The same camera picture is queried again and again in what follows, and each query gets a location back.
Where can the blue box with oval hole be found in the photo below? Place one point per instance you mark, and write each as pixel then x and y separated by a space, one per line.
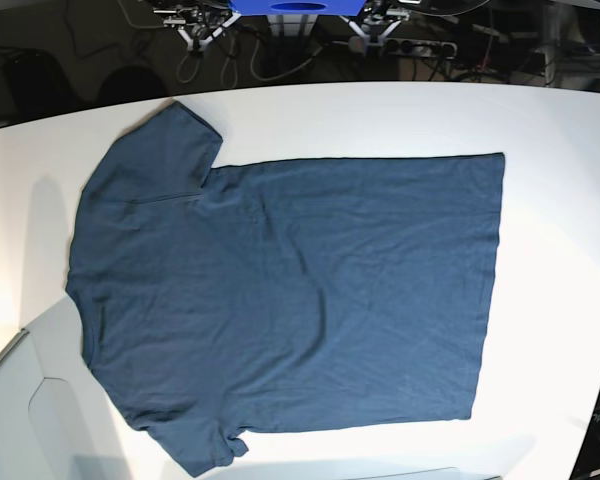
pixel 282 7

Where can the blue T-shirt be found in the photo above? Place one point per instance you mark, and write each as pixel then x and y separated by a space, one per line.
pixel 284 296

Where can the aluminium profile post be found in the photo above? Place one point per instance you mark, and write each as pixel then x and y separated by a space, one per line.
pixel 291 26

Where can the black power strip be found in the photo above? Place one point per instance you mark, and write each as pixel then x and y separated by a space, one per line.
pixel 410 48

